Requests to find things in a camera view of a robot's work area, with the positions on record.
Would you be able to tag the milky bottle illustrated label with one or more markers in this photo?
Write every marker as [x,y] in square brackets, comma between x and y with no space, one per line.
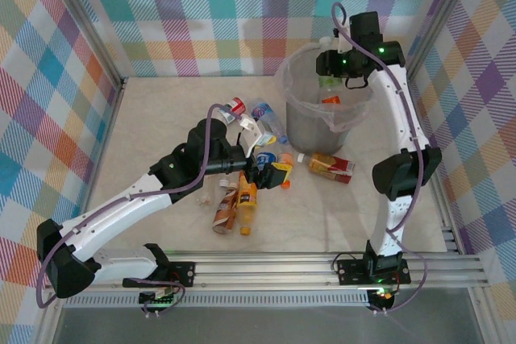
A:
[265,157]

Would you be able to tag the orange juice bottle black label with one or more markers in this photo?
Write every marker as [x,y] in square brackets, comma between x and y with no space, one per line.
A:
[246,203]

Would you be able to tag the yellow red drink carton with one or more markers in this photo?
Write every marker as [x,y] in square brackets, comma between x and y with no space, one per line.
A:
[328,166]

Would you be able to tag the brown coffee drink bottle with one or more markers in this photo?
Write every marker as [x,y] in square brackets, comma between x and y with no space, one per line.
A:
[225,211]

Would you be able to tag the blue label water bottle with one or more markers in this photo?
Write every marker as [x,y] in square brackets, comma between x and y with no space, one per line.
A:
[262,111]

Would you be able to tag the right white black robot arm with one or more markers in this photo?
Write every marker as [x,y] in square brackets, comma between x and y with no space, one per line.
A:
[393,215]

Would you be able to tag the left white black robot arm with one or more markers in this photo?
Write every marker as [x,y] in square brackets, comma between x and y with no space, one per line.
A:
[121,205]

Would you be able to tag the grey round waste bin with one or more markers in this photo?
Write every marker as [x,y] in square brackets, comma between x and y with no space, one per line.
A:
[310,130]

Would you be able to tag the clear plastic bin liner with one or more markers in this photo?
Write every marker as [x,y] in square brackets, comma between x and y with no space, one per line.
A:
[346,118]

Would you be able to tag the crumpled clear plastic scrap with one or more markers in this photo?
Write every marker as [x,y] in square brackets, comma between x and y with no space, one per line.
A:
[205,199]

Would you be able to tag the grey metal panel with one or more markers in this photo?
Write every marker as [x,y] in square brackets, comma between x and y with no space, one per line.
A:
[262,326]

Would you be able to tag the green-lit controller board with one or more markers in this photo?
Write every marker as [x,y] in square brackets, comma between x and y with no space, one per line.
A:
[159,299]
[383,295]

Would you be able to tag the right arm white wrist camera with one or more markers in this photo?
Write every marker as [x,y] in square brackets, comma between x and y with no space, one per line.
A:
[340,42]

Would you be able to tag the wide aluminium base rail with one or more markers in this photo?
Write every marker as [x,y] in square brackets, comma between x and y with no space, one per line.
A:
[262,269]

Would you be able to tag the aluminium frame post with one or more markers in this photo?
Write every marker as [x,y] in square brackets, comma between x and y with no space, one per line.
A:
[439,17]
[88,26]

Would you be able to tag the aluminium frame rail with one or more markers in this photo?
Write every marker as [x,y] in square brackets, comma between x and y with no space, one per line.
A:
[105,134]
[448,219]

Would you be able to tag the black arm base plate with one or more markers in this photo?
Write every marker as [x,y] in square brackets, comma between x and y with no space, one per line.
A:
[183,273]
[350,271]

